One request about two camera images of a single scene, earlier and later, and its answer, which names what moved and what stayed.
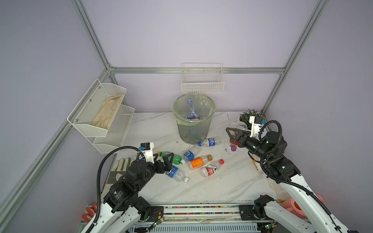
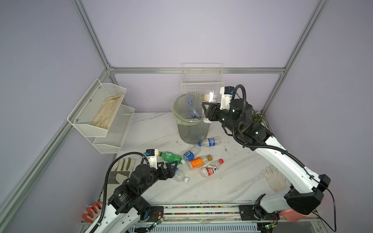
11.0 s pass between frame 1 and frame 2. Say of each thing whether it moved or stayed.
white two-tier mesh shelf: stayed
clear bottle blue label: stayed
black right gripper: moved
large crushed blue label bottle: stayed
